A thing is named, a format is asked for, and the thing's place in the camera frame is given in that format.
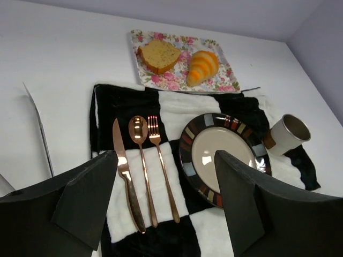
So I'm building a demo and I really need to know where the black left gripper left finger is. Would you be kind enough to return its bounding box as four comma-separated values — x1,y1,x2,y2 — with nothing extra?
1,150,118,256

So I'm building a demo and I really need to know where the rose gold spoon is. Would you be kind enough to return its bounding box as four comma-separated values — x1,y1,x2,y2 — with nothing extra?
128,116,158,228

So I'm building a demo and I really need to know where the orange striped croissant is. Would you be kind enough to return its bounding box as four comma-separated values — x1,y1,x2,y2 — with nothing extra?
187,51,219,87

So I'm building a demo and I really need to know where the yellow cake slice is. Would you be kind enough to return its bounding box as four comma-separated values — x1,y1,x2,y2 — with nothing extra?
137,39,181,75

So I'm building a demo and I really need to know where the rose gold fork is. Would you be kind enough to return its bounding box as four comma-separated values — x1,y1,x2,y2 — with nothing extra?
147,116,181,224

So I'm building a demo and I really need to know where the white metal cup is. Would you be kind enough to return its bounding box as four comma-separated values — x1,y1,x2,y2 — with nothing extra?
263,114,311,156

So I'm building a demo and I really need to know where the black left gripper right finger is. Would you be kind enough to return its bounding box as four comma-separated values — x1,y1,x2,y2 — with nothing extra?
214,150,342,256

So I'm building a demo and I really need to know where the floral rectangular tray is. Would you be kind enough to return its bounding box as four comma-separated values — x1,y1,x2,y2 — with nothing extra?
130,29,240,93

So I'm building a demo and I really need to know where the dark rimmed ceramic plate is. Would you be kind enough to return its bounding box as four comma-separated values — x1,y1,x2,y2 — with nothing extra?
179,113,272,208

